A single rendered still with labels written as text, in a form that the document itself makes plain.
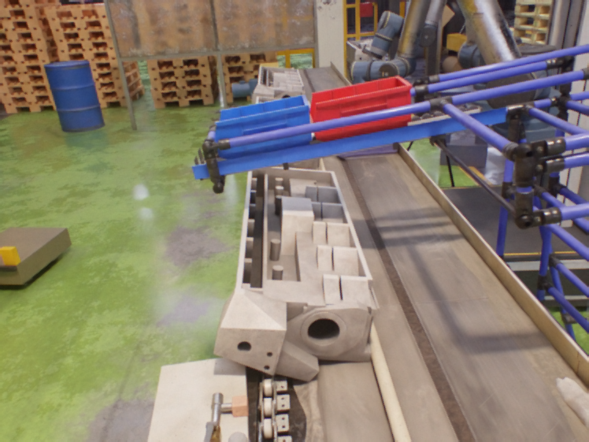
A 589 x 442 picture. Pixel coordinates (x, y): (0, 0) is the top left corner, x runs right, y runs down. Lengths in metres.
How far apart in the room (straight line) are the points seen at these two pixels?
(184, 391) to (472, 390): 0.69
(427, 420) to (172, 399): 0.59
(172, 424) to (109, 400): 1.40
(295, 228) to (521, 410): 0.82
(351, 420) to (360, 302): 0.28
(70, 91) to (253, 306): 6.84
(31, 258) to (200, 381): 2.57
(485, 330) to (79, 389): 1.91
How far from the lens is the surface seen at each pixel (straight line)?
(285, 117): 1.58
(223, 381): 1.34
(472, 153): 5.13
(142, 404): 2.57
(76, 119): 7.98
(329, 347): 1.37
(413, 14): 2.85
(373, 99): 1.60
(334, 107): 1.59
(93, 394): 2.72
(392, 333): 1.53
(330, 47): 7.29
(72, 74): 7.88
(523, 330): 1.61
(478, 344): 1.52
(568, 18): 3.22
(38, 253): 3.84
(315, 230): 1.66
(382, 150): 2.99
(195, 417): 1.27
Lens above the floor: 1.67
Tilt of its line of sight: 25 degrees down
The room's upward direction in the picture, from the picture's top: 5 degrees counter-clockwise
